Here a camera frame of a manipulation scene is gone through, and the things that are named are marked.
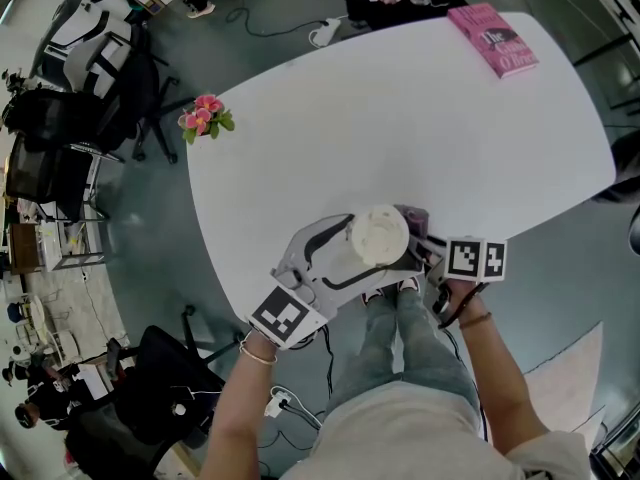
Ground black mesh armless chair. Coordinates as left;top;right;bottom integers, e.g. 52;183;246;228
4;132;111;222

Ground person's left forearm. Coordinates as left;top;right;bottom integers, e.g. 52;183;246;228
199;330;279;480

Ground right hand-held gripper black cable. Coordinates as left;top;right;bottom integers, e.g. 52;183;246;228
437;285;489;442

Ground hand-held gripper black cable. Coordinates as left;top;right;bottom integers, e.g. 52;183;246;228
259;327;336;452
437;285;489;442

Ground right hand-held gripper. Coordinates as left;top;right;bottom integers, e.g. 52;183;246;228
407;236;508;314

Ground gold bracelet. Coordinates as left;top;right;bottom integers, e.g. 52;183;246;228
238;340;279;367

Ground person's beige shirt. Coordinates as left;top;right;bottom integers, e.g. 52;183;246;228
279;380;594;480

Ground person's right forearm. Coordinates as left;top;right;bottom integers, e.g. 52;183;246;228
457;312;551;457

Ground office chair with white jacket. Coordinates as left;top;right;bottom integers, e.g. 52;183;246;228
29;0;181;164

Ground brown bracelet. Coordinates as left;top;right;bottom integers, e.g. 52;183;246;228
458;311;494;330

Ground left hand-held gripper black cable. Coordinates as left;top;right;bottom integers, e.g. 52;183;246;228
259;327;336;452

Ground person's grey jeans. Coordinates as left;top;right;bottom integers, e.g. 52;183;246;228
324;287;484;419

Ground beige rug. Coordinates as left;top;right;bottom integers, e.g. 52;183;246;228
522;321;606;449

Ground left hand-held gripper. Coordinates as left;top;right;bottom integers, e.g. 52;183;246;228
246;212;391;352

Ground white lidded cup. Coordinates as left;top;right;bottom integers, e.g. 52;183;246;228
349;204;411;267

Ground pink book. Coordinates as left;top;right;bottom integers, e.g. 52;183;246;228
446;5;540;80

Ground pink potted flowers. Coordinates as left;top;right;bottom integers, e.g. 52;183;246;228
178;93;236;145

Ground grey cloth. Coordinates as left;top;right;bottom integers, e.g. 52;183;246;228
391;204;432;249

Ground person's right hand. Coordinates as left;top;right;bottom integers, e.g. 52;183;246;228
441;277;490;328

